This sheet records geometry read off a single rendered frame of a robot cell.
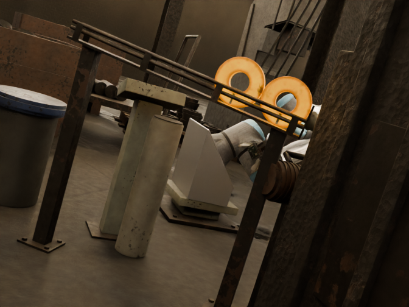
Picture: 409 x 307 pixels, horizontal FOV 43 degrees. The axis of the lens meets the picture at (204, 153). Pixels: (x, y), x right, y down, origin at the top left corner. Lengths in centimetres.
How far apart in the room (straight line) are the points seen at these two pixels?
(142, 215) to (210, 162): 68
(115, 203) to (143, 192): 21
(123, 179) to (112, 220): 17
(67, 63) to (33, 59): 22
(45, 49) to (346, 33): 259
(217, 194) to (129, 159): 67
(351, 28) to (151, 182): 330
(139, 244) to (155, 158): 33
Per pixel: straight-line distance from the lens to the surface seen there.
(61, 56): 358
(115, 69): 526
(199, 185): 249
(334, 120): 131
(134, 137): 199
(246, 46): 769
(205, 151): 245
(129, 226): 192
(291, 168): 157
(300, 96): 157
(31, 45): 354
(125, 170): 202
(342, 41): 480
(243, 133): 261
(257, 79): 158
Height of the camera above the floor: 72
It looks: 9 degrees down
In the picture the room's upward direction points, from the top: 17 degrees clockwise
